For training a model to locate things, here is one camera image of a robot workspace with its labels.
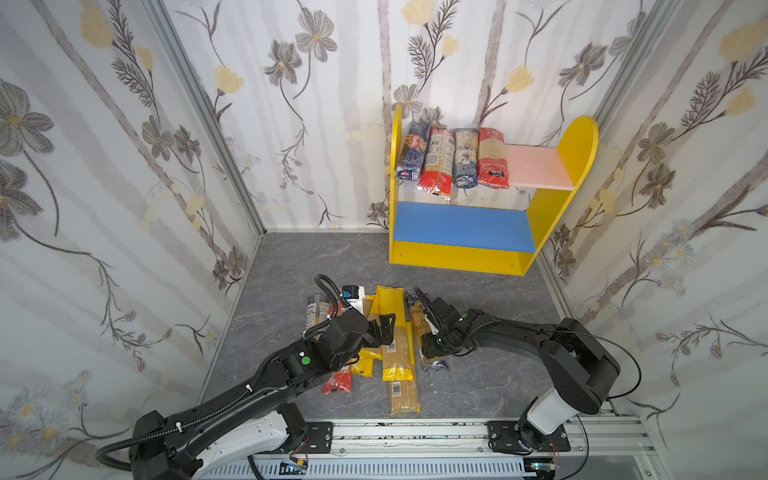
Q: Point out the yellow shelf pink blue boards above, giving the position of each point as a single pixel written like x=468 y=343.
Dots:
x=497 y=241

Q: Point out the dark blue Barilla spaghetti bag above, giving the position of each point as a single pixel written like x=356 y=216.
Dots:
x=413 y=154

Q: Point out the red yellow spaghetti bag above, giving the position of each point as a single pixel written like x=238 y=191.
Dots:
x=492 y=164

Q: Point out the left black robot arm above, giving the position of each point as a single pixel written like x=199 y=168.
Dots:
x=172 y=447

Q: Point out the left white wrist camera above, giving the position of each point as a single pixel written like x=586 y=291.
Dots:
x=355 y=296

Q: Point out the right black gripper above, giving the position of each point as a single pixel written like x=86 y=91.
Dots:
x=437 y=324

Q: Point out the red labelled spaghetti bag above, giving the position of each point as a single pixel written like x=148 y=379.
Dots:
x=437 y=175

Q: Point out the white cable duct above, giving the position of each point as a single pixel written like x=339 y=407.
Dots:
x=397 y=468

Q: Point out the clear white spaghetti bag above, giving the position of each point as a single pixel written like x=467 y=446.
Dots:
x=315 y=312

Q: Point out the yellow spaghetti bag small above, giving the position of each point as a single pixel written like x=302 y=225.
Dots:
x=364 y=367

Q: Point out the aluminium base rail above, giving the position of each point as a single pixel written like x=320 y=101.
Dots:
x=606 y=446

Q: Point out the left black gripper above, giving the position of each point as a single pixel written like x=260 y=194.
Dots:
x=383 y=328

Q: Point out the brown spaghetti pack bottom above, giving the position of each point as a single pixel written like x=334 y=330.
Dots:
x=404 y=397

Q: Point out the large yellow spaghetti bag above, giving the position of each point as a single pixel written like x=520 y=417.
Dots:
x=396 y=361

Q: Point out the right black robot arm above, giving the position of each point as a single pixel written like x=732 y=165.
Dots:
x=582 y=371

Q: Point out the red clear spaghetti bag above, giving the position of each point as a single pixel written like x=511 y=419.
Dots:
x=340 y=380

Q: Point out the blue gold spaghetti bag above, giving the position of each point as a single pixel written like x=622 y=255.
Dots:
x=465 y=167

